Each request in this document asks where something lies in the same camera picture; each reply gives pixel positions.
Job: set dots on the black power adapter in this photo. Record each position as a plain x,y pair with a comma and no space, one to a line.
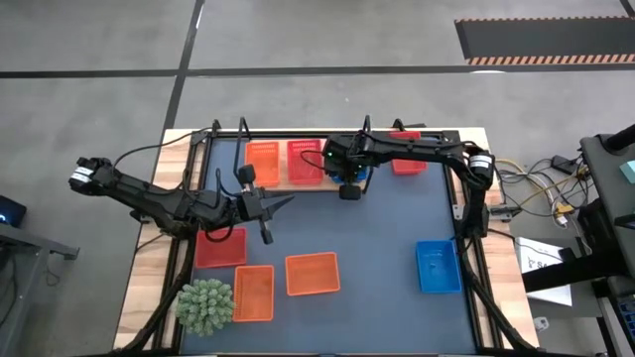
563,164

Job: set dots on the wooden shelf board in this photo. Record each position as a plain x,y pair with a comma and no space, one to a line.
297,188

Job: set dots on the red plastic slotted basket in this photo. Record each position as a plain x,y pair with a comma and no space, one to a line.
223,253
409,167
305,178

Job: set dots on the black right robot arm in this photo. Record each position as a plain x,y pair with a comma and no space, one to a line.
421,149

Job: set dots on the green artificial plant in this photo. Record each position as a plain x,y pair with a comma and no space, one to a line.
204,307

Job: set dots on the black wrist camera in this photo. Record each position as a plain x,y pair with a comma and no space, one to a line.
350,192
246,175

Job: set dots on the blue plastic slotted basket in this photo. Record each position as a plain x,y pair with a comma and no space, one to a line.
439,268
362,176

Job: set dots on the yellow connector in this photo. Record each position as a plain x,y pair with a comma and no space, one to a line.
562,210

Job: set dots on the teal sticky note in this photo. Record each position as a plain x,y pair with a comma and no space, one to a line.
629,171

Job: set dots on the dark grey desk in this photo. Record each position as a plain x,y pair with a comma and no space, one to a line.
20,258

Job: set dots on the small white object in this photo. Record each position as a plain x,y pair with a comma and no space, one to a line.
542,323

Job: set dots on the black workstation desk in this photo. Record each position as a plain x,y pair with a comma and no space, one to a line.
610,198

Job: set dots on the grey metal bracket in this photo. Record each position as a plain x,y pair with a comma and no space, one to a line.
455,212

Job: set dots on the black device with blue light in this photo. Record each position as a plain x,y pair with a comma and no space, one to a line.
12,210

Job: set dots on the blue storage bin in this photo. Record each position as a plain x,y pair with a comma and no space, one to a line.
629,317

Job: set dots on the blue-grey table mat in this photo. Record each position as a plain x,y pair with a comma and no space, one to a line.
372,223

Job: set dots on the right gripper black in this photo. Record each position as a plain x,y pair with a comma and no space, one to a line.
347,154

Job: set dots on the black metal rig frame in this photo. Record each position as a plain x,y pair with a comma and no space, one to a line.
278,134

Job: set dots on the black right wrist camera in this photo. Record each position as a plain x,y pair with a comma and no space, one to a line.
350,192

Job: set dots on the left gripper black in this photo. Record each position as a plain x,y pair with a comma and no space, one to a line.
250,205

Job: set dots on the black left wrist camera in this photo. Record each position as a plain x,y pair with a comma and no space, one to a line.
246,175

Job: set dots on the white paper sheet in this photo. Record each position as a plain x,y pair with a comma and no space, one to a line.
538,258

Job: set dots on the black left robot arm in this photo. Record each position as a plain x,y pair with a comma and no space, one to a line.
149,198

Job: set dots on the black hazard-striped floor mat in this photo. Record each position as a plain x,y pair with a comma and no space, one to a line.
546,39

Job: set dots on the orange plastic slotted basket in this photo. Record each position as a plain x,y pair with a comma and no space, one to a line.
263,166
312,273
253,292

